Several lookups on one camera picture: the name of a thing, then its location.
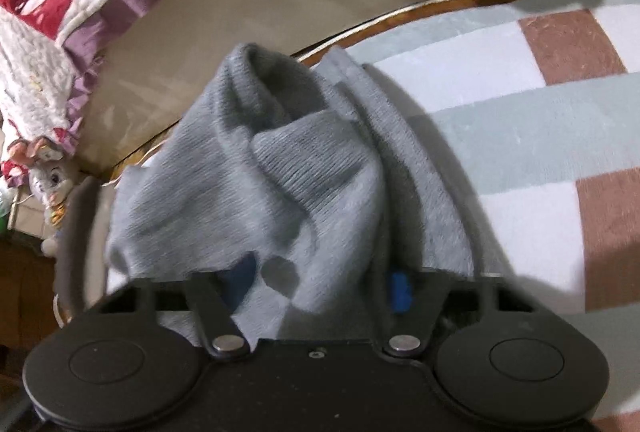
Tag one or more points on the checkered plush mat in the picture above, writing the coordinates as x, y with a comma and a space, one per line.
525, 122

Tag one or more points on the dark brown folded sweater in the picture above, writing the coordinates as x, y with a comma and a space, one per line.
80, 237

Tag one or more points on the beige nightstand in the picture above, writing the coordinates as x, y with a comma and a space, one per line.
30, 222

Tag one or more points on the grey sweater with cat patch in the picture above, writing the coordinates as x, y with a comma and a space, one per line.
300, 152

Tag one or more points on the brown wooden drawer cabinet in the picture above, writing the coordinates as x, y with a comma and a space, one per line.
25, 292

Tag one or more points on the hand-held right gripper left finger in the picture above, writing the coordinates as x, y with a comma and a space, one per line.
242, 274

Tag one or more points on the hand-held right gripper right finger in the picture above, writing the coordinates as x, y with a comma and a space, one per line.
401, 292

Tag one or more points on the grey plush rabbit toy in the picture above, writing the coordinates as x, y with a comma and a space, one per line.
50, 177

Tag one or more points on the green plastic bag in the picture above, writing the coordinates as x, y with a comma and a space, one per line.
4, 212

